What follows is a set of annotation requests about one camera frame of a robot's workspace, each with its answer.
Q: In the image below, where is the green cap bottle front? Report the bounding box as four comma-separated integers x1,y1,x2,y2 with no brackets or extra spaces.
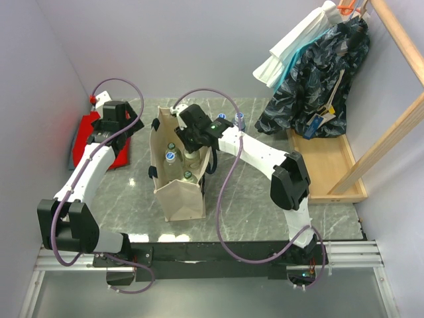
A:
182,170,198,184

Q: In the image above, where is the blue hang tag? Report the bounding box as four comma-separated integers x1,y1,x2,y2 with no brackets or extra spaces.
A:
303,114,324,140

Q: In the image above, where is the wooden rack frame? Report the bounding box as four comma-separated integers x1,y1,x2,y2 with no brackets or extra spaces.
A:
330,1,423,195

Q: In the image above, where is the green cap glass bottle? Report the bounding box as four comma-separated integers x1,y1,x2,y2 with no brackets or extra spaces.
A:
167,142,182,156

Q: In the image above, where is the dark patterned shirt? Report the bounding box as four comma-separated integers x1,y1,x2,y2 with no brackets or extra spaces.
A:
255,17,370,138

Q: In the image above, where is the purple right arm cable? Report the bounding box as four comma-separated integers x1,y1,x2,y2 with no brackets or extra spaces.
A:
172,88,327,292

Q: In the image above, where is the red folded cloth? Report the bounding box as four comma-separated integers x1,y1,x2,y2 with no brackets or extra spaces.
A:
68,111,131,170

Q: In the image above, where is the beige canvas tote bag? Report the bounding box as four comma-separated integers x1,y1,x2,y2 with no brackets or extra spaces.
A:
148,107,211,221

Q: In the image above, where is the teal garment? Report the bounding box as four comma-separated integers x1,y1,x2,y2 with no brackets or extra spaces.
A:
274,28,329,93

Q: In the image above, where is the black base beam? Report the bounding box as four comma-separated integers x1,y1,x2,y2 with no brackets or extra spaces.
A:
125,240,329,283

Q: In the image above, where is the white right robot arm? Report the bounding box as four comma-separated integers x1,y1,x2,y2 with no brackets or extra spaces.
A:
170,104,314,264

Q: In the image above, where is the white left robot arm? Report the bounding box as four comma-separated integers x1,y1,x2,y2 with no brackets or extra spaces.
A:
37,101,144,266

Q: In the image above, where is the wooden tray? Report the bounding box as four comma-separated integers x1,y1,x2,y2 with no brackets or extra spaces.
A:
287,129,368,204

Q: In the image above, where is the blue label water bottle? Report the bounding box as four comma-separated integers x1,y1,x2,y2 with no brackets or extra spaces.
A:
233,113,246,132

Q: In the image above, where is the white pleated garment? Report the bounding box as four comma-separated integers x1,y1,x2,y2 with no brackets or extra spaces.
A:
252,1,342,88

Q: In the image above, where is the orange clothes hanger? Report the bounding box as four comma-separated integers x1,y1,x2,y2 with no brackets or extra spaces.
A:
337,0,356,16

